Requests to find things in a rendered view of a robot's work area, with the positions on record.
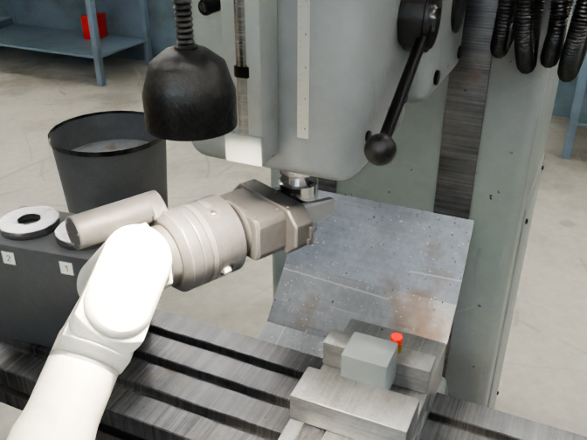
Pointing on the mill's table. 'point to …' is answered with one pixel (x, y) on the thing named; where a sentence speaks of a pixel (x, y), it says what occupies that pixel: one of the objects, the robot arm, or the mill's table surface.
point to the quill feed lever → (420, 10)
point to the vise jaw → (353, 407)
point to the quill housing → (324, 81)
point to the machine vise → (412, 350)
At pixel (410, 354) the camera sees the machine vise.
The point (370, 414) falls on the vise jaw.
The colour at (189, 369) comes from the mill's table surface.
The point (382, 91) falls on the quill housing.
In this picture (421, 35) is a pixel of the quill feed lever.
